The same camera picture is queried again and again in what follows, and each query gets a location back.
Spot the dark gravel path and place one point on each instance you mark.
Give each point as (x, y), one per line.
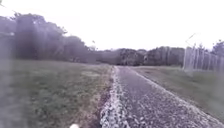
(146, 100)

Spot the row of trees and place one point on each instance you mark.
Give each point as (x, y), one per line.
(50, 43)

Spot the grass verge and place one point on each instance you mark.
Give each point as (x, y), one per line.
(50, 90)

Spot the robot's own part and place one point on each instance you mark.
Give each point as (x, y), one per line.
(74, 126)

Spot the grass sports field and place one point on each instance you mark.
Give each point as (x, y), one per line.
(193, 83)

